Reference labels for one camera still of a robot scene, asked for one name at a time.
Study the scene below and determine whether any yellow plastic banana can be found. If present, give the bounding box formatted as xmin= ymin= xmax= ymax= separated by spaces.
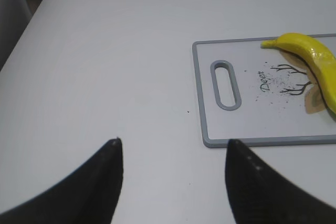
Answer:
xmin=260 ymin=33 xmax=335 ymax=112

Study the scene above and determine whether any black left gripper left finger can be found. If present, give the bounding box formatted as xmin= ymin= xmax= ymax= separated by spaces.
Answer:
xmin=1 ymin=138 xmax=123 ymax=223

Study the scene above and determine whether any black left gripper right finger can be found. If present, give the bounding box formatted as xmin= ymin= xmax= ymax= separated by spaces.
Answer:
xmin=225 ymin=140 xmax=335 ymax=223

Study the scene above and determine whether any white grey-rimmed cutting board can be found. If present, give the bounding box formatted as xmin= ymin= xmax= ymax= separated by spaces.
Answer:
xmin=192 ymin=38 xmax=335 ymax=148

